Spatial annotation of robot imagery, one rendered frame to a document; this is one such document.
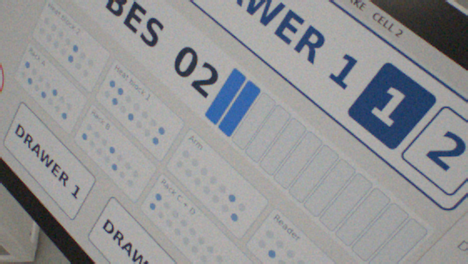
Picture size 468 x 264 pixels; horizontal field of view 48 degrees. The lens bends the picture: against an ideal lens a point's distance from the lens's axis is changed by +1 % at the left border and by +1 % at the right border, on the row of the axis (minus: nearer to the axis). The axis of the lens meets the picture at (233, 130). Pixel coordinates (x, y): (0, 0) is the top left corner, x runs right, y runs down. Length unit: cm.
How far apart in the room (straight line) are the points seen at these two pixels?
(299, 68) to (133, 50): 12
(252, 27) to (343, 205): 11
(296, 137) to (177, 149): 9
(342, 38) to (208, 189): 13
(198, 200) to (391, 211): 12
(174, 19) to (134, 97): 6
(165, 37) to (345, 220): 16
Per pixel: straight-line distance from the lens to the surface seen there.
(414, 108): 28
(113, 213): 39
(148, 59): 35
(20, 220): 131
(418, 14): 28
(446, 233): 29
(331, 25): 29
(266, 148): 31
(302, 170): 30
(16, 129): 45
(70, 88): 40
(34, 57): 43
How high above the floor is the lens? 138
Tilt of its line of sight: 60 degrees down
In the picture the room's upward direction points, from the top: 9 degrees clockwise
